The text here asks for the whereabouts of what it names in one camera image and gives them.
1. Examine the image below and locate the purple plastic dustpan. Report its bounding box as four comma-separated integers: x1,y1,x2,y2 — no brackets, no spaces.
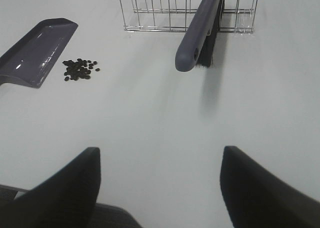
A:
0,18,78,89

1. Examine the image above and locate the pile of coffee beans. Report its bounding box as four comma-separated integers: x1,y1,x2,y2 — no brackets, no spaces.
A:
62,58,101,82

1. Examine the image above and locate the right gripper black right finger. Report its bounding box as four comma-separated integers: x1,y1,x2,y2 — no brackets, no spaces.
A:
219,146,320,228

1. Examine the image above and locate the chrome wire rack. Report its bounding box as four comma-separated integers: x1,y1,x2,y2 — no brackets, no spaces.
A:
119,0,258,33

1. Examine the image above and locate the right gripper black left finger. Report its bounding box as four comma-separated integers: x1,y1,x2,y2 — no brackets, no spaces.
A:
0,147,101,228

